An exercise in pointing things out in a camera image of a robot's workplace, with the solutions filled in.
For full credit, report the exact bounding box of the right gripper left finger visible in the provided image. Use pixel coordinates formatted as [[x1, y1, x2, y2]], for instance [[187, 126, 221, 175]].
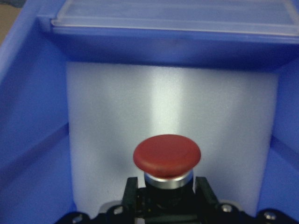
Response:
[[121, 177, 138, 210]]

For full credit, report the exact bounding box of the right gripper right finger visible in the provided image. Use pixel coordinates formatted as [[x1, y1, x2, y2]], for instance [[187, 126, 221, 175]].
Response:
[[195, 177, 219, 209]]

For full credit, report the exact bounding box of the red push button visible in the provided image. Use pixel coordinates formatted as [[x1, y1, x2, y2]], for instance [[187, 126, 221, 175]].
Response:
[[133, 134, 201, 209]]

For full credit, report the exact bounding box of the right bin white foam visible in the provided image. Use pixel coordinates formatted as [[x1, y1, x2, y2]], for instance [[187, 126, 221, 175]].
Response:
[[66, 62, 278, 217]]

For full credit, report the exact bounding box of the right blue plastic bin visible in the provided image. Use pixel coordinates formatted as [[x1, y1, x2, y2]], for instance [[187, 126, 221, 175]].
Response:
[[0, 0, 299, 224]]

